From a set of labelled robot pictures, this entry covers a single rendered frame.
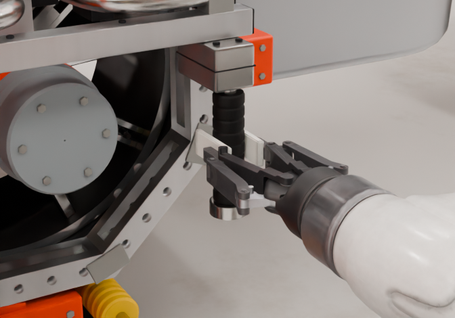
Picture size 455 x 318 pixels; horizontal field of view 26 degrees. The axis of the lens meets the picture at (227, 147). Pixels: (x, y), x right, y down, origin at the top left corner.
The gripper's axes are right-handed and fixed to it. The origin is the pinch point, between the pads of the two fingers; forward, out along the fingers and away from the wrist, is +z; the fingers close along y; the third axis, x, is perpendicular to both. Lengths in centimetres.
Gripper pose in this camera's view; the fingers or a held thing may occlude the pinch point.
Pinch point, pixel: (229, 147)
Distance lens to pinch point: 110.4
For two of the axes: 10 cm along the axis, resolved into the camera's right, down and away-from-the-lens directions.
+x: 0.0, -9.3, -3.7
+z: -5.0, -3.2, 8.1
